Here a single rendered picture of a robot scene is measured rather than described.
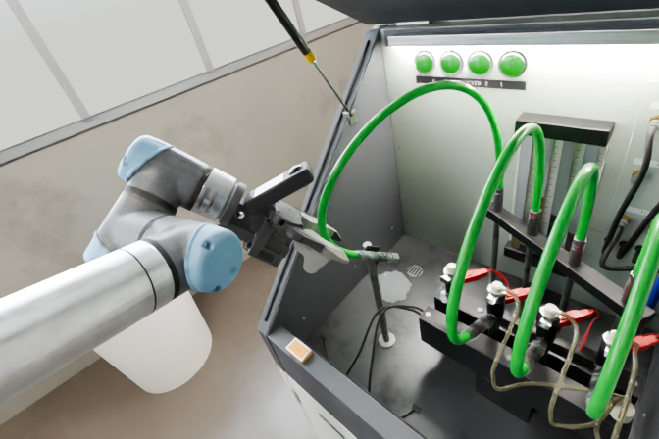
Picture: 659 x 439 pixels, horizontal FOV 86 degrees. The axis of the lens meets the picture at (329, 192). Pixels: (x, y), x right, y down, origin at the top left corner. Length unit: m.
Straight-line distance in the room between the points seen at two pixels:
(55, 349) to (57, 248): 1.82
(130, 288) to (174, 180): 0.20
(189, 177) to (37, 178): 1.54
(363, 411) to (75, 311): 0.52
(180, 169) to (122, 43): 1.46
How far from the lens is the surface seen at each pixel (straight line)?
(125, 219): 0.52
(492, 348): 0.76
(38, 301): 0.38
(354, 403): 0.75
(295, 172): 0.54
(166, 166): 0.54
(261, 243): 0.57
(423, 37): 0.80
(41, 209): 2.10
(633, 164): 0.80
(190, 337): 2.02
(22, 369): 0.37
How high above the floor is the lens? 1.62
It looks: 34 degrees down
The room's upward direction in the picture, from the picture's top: 15 degrees counter-clockwise
